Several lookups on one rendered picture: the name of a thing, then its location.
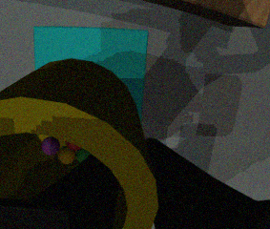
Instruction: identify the yellow cup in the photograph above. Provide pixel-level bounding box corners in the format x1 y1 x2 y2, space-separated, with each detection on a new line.
0 58 158 229

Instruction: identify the green marble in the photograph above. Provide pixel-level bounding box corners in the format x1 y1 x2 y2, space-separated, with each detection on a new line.
76 149 90 163

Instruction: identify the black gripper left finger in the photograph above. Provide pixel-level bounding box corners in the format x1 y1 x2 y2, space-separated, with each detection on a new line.
0 154 119 229

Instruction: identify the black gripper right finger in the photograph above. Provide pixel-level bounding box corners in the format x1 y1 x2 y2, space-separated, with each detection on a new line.
146 137 270 229

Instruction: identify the purple ball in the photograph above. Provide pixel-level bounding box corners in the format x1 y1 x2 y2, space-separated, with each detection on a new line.
42 136 61 156

